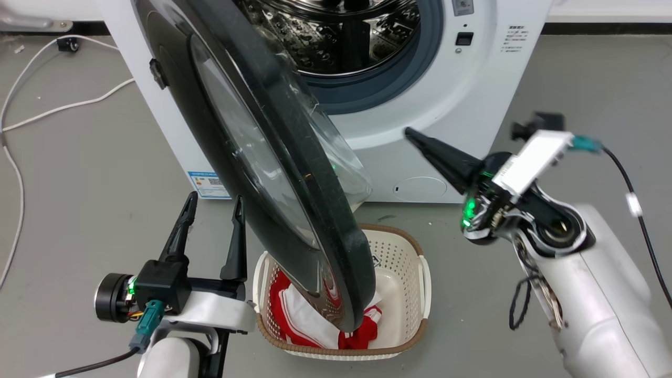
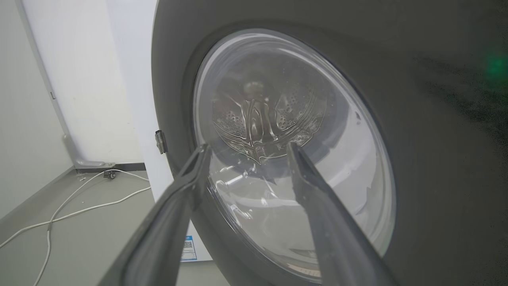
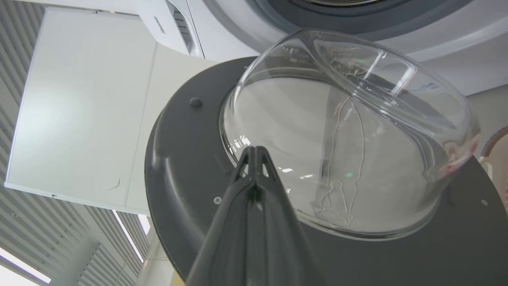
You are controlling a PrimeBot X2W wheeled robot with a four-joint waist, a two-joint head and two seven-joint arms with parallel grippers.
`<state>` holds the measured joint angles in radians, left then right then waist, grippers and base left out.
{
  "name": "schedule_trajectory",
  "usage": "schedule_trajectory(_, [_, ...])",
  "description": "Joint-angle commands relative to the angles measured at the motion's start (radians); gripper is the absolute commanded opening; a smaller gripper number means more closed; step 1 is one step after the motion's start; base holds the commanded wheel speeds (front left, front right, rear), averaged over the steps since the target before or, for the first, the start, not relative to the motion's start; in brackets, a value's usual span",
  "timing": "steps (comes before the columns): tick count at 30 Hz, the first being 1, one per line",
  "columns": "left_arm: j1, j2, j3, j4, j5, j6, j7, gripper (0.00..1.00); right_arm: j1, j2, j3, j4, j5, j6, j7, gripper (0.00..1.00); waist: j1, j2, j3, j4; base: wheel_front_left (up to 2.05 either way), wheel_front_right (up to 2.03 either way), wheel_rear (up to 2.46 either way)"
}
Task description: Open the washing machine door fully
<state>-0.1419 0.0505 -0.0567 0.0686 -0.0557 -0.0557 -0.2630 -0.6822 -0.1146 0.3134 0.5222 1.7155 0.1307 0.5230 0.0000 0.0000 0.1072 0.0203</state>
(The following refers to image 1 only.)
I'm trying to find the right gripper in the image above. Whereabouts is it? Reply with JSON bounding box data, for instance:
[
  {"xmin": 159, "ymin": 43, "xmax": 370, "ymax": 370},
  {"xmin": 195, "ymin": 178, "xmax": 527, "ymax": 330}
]
[{"xmin": 404, "ymin": 127, "xmax": 531, "ymax": 246}]

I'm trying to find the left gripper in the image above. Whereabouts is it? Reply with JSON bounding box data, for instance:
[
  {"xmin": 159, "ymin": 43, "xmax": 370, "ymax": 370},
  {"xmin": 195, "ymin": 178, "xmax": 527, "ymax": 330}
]
[{"xmin": 94, "ymin": 191, "xmax": 258, "ymax": 334}]

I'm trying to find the black round washing machine door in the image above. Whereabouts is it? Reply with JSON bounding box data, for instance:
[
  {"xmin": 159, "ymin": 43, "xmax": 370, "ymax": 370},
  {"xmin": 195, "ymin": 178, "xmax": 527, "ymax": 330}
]
[{"xmin": 131, "ymin": 0, "xmax": 377, "ymax": 332}]

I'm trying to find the white front-load washing machine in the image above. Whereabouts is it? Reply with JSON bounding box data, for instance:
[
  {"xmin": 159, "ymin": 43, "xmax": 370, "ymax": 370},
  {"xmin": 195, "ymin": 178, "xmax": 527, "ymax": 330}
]
[{"xmin": 94, "ymin": 0, "xmax": 554, "ymax": 204}]

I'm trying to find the grey rubber door gasket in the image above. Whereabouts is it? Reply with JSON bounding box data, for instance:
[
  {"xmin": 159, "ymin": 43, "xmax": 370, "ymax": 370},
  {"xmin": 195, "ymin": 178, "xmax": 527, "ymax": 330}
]
[{"xmin": 299, "ymin": 0, "xmax": 445, "ymax": 115}]

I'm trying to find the steel washing machine drum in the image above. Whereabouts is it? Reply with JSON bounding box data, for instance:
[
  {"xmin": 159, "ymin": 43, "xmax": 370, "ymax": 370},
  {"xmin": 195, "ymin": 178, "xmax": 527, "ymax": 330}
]
[{"xmin": 235, "ymin": 0, "xmax": 422, "ymax": 77}]

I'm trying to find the round white filter cover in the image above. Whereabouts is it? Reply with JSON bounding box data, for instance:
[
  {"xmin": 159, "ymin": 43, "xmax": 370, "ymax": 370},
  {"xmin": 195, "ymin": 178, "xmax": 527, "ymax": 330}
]
[{"xmin": 393, "ymin": 176, "xmax": 448, "ymax": 202}]

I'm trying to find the blue energy label sticker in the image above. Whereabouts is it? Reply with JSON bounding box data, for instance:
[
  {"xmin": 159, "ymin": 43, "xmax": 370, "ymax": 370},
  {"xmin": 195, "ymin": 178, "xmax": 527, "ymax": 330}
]
[{"xmin": 187, "ymin": 171, "xmax": 232, "ymax": 200}]

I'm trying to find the red and white garment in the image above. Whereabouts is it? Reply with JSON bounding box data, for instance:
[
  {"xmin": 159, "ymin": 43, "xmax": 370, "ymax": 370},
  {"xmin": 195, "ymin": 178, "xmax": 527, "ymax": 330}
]
[{"xmin": 269, "ymin": 270, "xmax": 383, "ymax": 350}]

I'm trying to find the black text instruction sticker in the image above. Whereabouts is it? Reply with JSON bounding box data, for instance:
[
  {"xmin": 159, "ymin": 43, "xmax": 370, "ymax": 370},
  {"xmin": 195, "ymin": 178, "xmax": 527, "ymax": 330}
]
[{"xmin": 500, "ymin": 24, "xmax": 531, "ymax": 57}]

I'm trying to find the cream plastic laundry basket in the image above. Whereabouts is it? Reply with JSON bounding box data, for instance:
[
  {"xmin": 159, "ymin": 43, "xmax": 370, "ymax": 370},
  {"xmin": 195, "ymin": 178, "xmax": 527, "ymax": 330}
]
[{"xmin": 253, "ymin": 224, "xmax": 432, "ymax": 361}]

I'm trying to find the white furniture base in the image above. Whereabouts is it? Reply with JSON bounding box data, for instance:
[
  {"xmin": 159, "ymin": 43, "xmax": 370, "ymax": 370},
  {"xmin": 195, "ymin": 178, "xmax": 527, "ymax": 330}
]
[{"xmin": 0, "ymin": 0, "xmax": 103, "ymax": 33}]

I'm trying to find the black cable with teal plug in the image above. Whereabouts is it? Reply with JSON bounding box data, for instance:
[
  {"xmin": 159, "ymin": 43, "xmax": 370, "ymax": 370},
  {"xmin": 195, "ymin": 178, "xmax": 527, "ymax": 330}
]
[
  {"xmin": 55, "ymin": 299, "xmax": 164, "ymax": 378},
  {"xmin": 571, "ymin": 134, "xmax": 672, "ymax": 310}
]

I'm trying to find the thin black looped cable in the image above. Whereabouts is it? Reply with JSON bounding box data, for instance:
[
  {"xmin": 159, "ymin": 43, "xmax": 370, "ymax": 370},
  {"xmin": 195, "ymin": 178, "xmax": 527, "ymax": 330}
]
[{"xmin": 508, "ymin": 273, "xmax": 541, "ymax": 331}]

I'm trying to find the short white floor cable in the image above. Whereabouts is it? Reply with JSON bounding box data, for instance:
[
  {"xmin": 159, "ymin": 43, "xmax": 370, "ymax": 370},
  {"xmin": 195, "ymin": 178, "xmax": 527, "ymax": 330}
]
[{"xmin": 1, "ymin": 78, "xmax": 135, "ymax": 132}]

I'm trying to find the long white floor cable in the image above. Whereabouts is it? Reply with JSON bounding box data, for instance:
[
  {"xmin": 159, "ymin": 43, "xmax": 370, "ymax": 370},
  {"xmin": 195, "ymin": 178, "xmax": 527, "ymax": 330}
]
[{"xmin": 0, "ymin": 35, "xmax": 120, "ymax": 290}]

